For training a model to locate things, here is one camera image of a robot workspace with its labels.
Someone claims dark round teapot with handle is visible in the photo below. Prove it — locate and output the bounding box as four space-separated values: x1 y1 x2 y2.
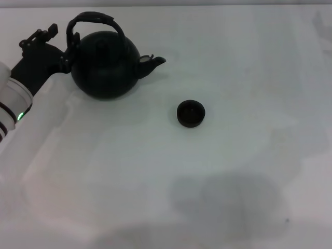
65 11 167 100

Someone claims small dark teacup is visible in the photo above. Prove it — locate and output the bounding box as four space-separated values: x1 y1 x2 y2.
176 100 206 129

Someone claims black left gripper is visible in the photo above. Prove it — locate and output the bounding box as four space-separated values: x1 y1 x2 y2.
10 23 80 96

